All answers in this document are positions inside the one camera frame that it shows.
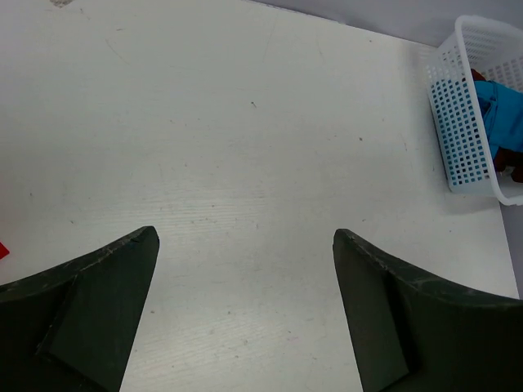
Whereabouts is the orange folded t shirt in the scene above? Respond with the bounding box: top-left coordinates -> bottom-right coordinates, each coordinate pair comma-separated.
0,243 -> 10,259

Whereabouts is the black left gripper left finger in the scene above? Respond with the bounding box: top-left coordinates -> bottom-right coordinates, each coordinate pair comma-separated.
1,226 -> 159,391

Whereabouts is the blue t shirt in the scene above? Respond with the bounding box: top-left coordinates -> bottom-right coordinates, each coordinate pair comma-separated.
474,81 -> 522,158

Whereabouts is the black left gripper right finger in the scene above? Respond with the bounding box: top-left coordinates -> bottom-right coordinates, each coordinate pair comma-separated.
333,229 -> 522,391

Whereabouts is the white plastic basket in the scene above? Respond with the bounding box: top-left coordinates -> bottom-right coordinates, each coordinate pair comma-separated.
423,16 -> 522,206

